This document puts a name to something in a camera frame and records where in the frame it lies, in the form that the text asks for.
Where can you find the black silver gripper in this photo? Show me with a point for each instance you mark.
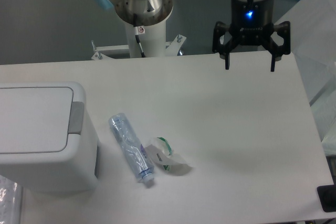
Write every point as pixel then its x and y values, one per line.
pixel 251 11

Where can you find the white push-lid trash can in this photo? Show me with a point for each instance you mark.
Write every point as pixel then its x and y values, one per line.
pixel 48 141

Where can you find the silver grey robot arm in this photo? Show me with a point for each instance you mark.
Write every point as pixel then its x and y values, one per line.
pixel 274 38

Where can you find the crumpled white green wrapper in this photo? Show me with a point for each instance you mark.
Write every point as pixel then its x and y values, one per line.
pixel 165 158

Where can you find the crushed clear plastic bottle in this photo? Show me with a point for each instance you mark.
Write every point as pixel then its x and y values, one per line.
pixel 132 148

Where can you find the black device at table edge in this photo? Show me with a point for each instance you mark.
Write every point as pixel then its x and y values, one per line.
pixel 326 195

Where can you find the clear plastic film sheet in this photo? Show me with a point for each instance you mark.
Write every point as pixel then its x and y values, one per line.
pixel 11 199

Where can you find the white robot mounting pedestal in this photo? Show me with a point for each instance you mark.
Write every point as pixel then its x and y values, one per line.
pixel 142 41

